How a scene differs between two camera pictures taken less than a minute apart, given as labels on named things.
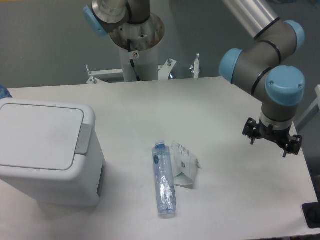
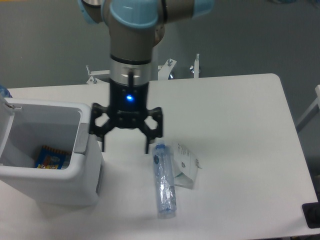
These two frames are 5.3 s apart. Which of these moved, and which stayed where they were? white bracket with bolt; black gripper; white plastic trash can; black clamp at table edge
Moved: black gripper
Stayed: black clamp at table edge; white bracket with bolt; white plastic trash can
